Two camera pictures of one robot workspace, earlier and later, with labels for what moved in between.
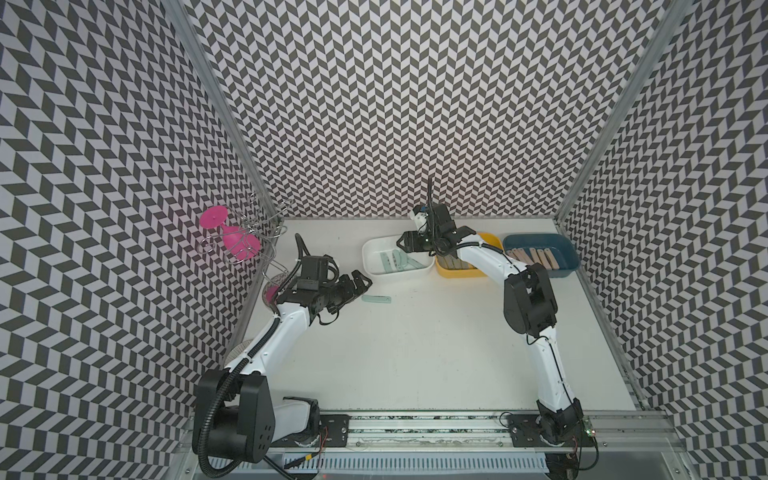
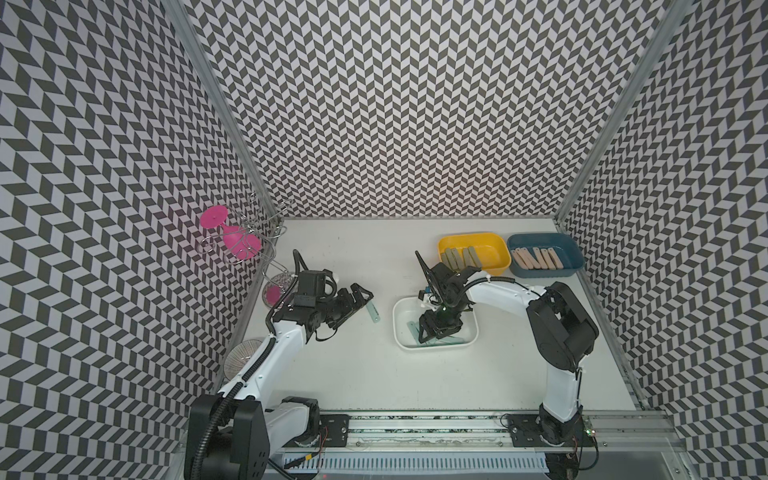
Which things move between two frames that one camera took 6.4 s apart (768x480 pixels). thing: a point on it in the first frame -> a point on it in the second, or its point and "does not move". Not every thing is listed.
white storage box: [381, 255] -> [406, 314]
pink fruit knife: [543, 258] does not move
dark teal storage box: [562, 246] does not move
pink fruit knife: [523, 256] does not move
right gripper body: [433, 236] -> [448, 308]
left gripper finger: [361, 282] -> [357, 291]
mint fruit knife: [376, 299] -> [375, 316]
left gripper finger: [354, 297] -> [357, 308]
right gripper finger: [411, 241] -> [429, 327]
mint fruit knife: [414, 263] -> [414, 331]
